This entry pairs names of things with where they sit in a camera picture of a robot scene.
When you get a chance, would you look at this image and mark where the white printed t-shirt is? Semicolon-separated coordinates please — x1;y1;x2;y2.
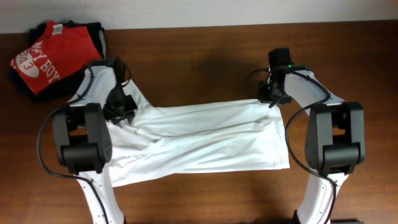
108;83;289;187

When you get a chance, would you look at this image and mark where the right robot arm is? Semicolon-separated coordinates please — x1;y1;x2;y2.
259;48;365;224

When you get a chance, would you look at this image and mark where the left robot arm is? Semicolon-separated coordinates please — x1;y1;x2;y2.
50;57;137;223

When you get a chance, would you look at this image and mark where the red folded printed t-shirt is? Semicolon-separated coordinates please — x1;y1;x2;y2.
10;20;104;95

